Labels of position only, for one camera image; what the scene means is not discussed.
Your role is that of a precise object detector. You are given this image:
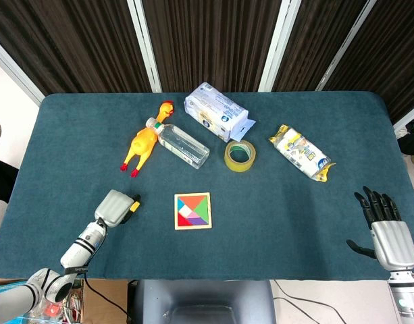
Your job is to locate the teal fabric table cover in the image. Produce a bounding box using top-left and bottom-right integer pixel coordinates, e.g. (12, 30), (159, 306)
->
(0, 91), (414, 281)

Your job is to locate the green triangle tangram piece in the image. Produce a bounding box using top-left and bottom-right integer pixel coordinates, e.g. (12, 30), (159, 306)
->
(193, 195), (209, 225)

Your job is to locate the brown cardboard box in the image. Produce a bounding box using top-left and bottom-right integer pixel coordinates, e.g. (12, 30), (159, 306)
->
(81, 279), (130, 324)

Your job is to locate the white partition frame post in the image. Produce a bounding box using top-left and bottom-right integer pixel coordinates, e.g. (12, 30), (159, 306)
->
(316, 0), (378, 92)
(0, 33), (45, 104)
(259, 0), (302, 92)
(127, 0), (162, 92)

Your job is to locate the wooden tangram tray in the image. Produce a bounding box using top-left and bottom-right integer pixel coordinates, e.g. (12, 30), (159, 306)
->
(174, 192), (213, 231)

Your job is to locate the clear plastic water bottle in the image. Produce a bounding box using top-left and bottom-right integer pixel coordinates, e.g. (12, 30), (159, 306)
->
(145, 117), (211, 169)

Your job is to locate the black trouser leg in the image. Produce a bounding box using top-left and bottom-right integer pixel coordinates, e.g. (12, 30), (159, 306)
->
(0, 157), (20, 204)

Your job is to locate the dark brown curtain panel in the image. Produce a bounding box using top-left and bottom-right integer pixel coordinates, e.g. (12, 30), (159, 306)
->
(142, 0), (282, 92)
(274, 0), (361, 92)
(0, 0), (152, 95)
(323, 0), (414, 124)

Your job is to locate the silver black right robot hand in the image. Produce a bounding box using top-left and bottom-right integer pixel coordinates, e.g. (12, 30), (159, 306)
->
(346, 186), (414, 271)

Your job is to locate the black bag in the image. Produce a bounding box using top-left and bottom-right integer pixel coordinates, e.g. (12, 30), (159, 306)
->
(397, 117), (414, 157)

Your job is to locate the black floor cable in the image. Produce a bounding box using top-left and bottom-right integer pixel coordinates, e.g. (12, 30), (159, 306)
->
(273, 279), (346, 324)

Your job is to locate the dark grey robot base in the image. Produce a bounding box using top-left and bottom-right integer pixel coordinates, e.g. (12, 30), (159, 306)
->
(127, 279), (275, 324)

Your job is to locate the yellow rubber chicken toy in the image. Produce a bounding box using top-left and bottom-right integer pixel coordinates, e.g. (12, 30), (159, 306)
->
(120, 101), (176, 178)

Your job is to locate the yellowish packing tape roll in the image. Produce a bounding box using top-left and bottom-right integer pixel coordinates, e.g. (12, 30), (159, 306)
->
(224, 140), (257, 173)

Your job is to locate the white blue tissue pack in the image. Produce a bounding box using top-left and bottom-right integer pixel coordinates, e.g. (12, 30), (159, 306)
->
(184, 82), (257, 143)

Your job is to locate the orange triangle tangram piece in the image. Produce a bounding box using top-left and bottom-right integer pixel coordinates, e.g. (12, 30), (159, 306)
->
(178, 194), (207, 211)

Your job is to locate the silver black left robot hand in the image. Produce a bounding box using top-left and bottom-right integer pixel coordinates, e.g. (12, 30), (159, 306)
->
(94, 189), (142, 227)

